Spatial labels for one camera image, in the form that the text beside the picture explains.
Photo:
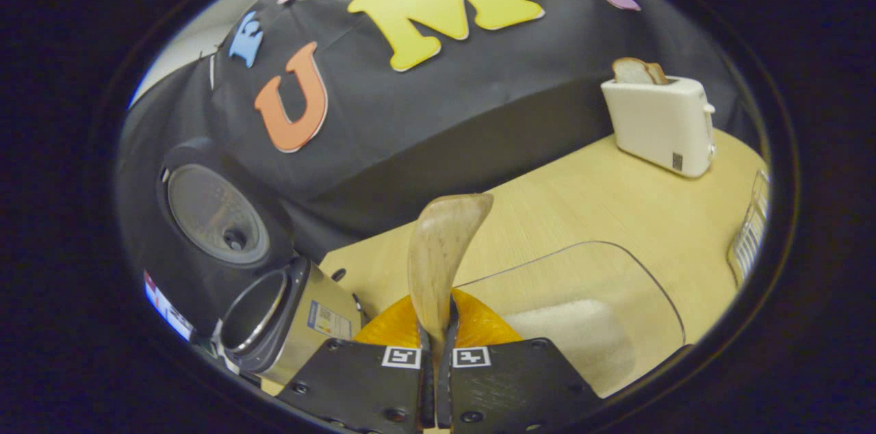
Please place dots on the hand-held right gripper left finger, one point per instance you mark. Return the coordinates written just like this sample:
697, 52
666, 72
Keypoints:
363, 386

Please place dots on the dark grey rice cooker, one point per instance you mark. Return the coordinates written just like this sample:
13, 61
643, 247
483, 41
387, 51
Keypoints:
301, 324

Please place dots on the wooden spoon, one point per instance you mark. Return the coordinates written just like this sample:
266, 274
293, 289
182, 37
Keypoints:
441, 249

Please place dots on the clear plastic container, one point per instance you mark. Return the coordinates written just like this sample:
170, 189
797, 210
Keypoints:
616, 276

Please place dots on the white toaster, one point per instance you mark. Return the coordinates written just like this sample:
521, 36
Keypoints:
660, 122

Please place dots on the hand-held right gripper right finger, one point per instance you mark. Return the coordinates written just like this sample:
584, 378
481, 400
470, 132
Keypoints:
513, 386

